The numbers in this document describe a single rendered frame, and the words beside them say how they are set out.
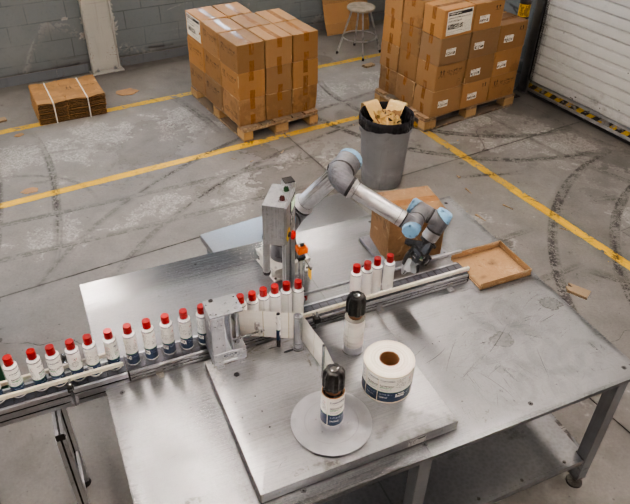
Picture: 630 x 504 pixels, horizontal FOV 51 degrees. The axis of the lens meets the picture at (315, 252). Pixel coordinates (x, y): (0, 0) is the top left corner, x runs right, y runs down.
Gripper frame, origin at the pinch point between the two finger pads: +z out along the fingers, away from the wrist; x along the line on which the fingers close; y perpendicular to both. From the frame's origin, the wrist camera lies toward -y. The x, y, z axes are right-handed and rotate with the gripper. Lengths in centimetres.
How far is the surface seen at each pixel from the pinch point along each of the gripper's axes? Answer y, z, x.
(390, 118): -210, -25, 118
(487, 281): 9.6, -10.7, 44.3
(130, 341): 3, 59, -112
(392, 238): -20.3, -5.9, 2.8
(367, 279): 3.3, 6.9, -20.1
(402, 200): -32.6, -21.9, 6.6
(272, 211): -2, -10, -80
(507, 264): 2, -20, 60
